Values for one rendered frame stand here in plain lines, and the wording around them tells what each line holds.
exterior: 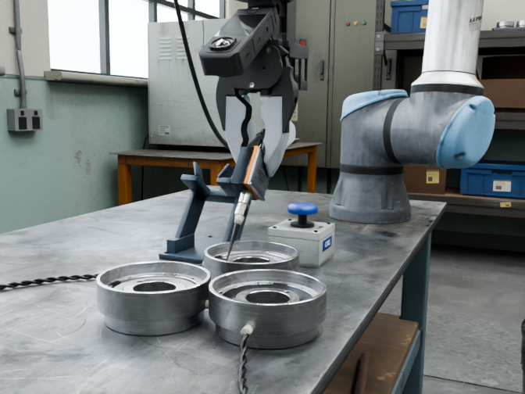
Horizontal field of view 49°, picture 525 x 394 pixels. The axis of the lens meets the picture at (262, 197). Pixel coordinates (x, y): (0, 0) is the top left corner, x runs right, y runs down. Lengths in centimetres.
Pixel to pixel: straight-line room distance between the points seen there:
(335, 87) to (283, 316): 401
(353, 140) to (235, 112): 41
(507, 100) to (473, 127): 300
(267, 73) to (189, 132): 233
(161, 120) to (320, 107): 174
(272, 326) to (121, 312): 13
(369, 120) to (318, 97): 346
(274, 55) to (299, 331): 30
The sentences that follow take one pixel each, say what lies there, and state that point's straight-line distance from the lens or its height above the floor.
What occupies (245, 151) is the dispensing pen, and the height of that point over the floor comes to 95.
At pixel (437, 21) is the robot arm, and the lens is 100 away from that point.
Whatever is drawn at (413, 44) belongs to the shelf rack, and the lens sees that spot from 398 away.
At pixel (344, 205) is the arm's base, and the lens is 104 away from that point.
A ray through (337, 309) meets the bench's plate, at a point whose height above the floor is 80.
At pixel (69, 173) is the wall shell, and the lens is 281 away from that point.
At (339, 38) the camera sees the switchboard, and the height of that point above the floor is 153.
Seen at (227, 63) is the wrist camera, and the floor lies 104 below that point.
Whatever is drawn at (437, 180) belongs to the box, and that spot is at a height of 55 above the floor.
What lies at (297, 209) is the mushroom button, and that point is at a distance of 74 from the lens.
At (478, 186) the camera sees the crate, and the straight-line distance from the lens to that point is 405.
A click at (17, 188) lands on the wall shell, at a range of 259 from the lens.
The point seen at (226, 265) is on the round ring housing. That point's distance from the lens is 60.
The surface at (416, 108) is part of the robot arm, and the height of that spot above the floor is 100.
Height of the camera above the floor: 100
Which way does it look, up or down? 9 degrees down
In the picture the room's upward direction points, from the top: 1 degrees clockwise
